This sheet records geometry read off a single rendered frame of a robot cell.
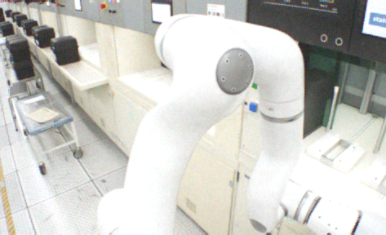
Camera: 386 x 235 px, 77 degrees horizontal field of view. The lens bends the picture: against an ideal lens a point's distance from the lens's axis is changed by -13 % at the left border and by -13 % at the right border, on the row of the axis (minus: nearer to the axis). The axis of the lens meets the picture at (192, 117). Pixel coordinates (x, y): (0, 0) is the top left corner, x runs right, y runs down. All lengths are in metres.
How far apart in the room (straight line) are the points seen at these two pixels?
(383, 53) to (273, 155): 0.43
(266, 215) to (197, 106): 0.35
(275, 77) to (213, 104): 0.16
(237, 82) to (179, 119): 0.10
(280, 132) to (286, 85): 0.10
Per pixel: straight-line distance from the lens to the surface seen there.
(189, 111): 0.36
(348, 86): 1.88
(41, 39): 4.25
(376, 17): 0.84
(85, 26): 3.72
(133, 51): 2.32
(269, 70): 0.47
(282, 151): 0.58
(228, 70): 0.33
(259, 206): 0.62
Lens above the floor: 1.59
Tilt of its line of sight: 28 degrees down
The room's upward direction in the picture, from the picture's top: 1 degrees counter-clockwise
